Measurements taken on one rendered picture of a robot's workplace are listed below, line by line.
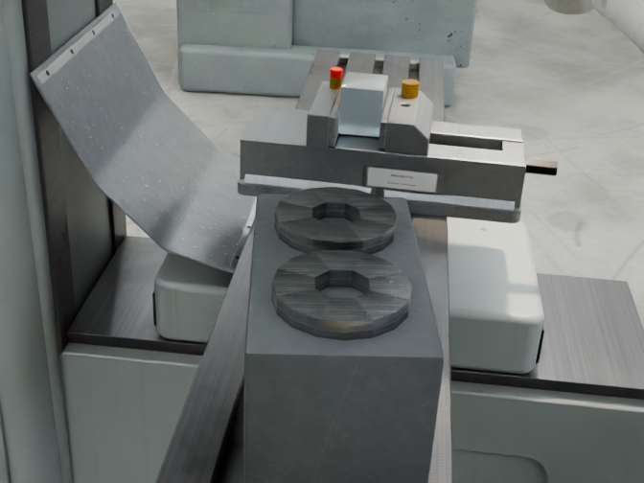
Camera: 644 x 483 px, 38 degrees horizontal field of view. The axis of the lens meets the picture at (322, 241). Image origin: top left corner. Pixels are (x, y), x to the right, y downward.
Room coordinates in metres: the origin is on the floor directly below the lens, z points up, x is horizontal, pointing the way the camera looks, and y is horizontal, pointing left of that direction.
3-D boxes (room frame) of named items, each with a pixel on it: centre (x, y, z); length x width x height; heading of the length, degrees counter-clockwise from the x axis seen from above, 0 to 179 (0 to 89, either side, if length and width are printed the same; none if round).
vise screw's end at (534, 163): (1.08, -0.27, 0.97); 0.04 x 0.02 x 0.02; 83
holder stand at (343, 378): (0.57, -0.01, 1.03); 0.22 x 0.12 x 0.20; 3
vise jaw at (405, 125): (1.10, -0.10, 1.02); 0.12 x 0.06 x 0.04; 173
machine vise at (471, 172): (1.11, -0.07, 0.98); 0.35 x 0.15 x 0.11; 83
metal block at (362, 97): (1.11, -0.04, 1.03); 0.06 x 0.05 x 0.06; 173
